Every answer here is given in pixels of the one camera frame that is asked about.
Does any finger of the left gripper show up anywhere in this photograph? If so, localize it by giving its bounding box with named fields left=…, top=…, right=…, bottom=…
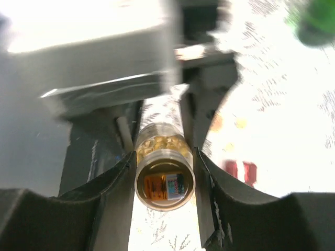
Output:
left=59, top=101, right=143, bottom=195

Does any red weekly pill organizer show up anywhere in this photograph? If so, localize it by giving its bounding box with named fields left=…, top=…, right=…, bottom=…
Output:
left=223, top=159, right=257, bottom=188

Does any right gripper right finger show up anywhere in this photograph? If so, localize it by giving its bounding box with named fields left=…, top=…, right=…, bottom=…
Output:
left=193, top=148, right=334, bottom=250

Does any clear yellow pill bottle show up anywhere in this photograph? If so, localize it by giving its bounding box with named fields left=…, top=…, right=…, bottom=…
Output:
left=135, top=122, right=196, bottom=211

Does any green glass bottle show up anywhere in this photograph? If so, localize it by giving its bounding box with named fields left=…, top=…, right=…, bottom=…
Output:
left=286, top=0, right=334, bottom=47

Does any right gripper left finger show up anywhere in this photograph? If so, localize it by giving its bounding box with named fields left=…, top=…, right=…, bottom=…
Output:
left=1, top=152, right=136, bottom=250

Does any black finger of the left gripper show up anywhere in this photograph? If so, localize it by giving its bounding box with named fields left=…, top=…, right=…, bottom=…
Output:
left=180, top=62, right=238, bottom=149

